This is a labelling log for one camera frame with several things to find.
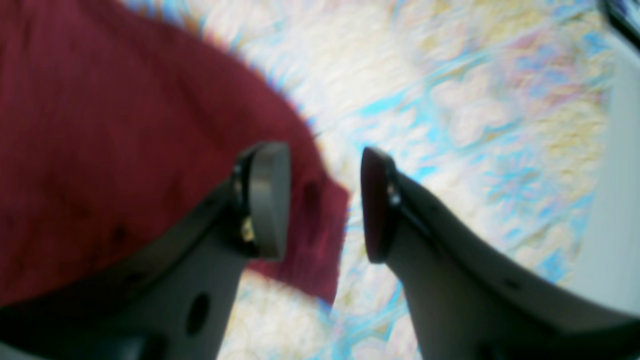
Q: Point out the patterned tablecloth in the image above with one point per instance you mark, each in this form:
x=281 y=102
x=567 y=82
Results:
x=496 y=106

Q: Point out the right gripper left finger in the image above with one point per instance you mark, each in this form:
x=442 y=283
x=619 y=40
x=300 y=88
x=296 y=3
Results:
x=172 y=299

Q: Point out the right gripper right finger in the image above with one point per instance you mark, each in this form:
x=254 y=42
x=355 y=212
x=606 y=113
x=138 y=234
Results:
x=468 y=301

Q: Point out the dark red t-shirt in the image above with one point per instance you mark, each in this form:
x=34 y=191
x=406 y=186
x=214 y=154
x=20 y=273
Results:
x=113 y=126

